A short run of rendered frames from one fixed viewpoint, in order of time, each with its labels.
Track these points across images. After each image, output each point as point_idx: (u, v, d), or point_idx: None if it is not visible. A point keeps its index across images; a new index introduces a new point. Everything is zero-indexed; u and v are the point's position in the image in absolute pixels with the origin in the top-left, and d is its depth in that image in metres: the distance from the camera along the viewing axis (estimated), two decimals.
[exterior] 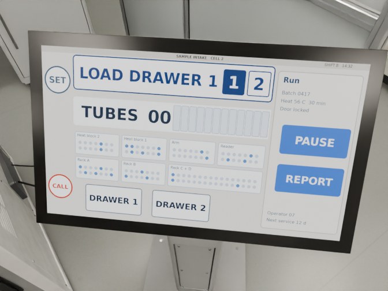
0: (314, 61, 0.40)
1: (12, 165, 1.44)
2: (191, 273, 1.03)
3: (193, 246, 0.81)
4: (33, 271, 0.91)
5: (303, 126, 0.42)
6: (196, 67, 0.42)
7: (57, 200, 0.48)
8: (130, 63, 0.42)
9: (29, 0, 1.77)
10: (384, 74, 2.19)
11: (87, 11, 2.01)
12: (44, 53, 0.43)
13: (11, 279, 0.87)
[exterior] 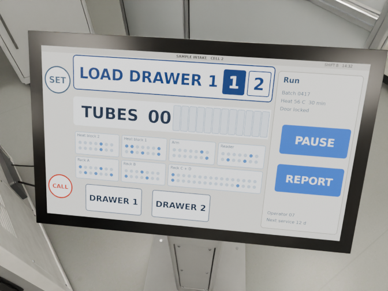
0: (314, 61, 0.40)
1: (12, 165, 1.44)
2: (191, 273, 1.03)
3: (193, 246, 0.81)
4: (33, 271, 0.91)
5: (303, 126, 0.42)
6: (196, 67, 0.42)
7: (57, 200, 0.48)
8: (130, 63, 0.42)
9: (29, 0, 1.77)
10: (384, 74, 2.19)
11: (87, 11, 2.01)
12: (44, 53, 0.43)
13: (11, 279, 0.87)
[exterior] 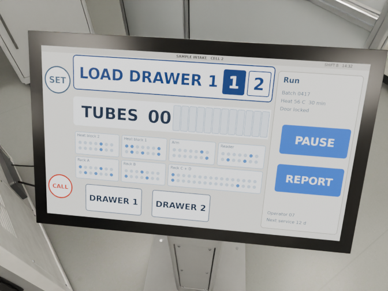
0: (314, 61, 0.40)
1: (12, 165, 1.44)
2: (191, 273, 1.03)
3: (193, 246, 0.81)
4: (33, 271, 0.91)
5: (303, 126, 0.42)
6: (196, 67, 0.42)
7: (57, 200, 0.48)
8: (130, 63, 0.42)
9: (29, 0, 1.77)
10: (384, 74, 2.19)
11: (87, 11, 2.01)
12: (44, 53, 0.43)
13: (11, 279, 0.87)
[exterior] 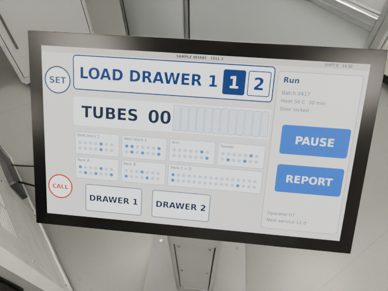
0: (314, 61, 0.40)
1: (12, 165, 1.44)
2: (191, 273, 1.03)
3: (193, 246, 0.81)
4: (33, 271, 0.91)
5: (303, 126, 0.42)
6: (196, 67, 0.42)
7: (57, 200, 0.48)
8: (130, 63, 0.42)
9: (29, 0, 1.77)
10: (384, 74, 2.19)
11: (87, 11, 2.01)
12: (44, 53, 0.43)
13: (11, 279, 0.87)
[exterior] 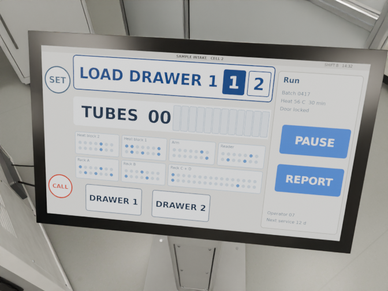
0: (314, 61, 0.40)
1: (12, 165, 1.44)
2: (191, 273, 1.03)
3: (193, 246, 0.81)
4: (33, 271, 0.91)
5: (303, 126, 0.42)
6: (196, 67, 0.42)
7: (57, 200, 0.48)
8: (130, 63, 0.42)
9: (29, 0, 1.77)
10: (384, 74, 2.19)
11: (87, 11, 2.01)
12: (44, 53, 0.43)
13: (11, 279, 0.87)
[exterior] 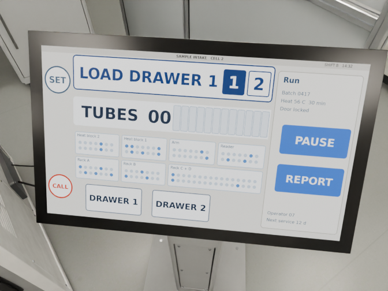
0: (314, 61, 0.40)
1: (12, 165, 1.44)
2: (191, 273, 1.03)
3: (193, 246, 0.81)
4: (33, 271, 0.91)
5: (303, 126, 0.42)
6: (196, 67, 0.42)
7: (57, 200, 0.48)
8: (130, 63, 0.42)
9: (29, 0, 1.77)
10: (384, 74, 2.19)
11: (87, 11, 2.01)
12: (44, 53, 0.43)
13: (11, 279, 0.87)
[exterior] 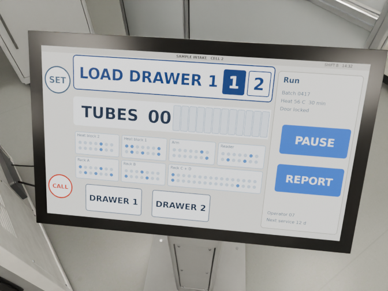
0: (314, 61, 0.40)
1: (12, 165, 1.44)
2: (191, 273, 1.03)
3: (193, 246, 0.81)
4: (33, 271, 0.91)
5: (303, 126, 0.42)
6: (196, 67, 0.42)
7: (57, 200, 0.48)
8: (130, 63, 0.42)
9: (29, 0, 1.77)
10: (384, 74, 2.19)
11: (87, 11, 2.01)
12: (44, 53, 0.43)
13: (11, 279, 0.87)
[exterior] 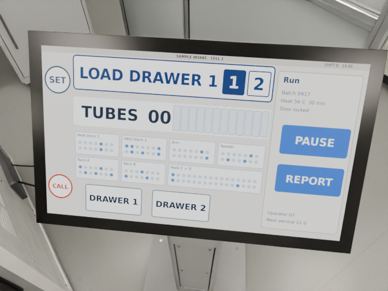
0: (314, 61, 0.40)
1: (12, 165, 1.44)
2: (191, 273, 1.03)
3: (193, 246, 0.81)
4: (33, 271, 0.91)
5: (303, 126, 0.42)
6: (196, 67, 0.42)
7: (57, 200, 0.48)
8: (130, 63, 0.42)
9: (29, 0, 1.77)
10: (384, 74, 2.19)
11: (87, 11, 2.01)
12: (44, 53, 0.43)
13: (11, 279, 0.87)
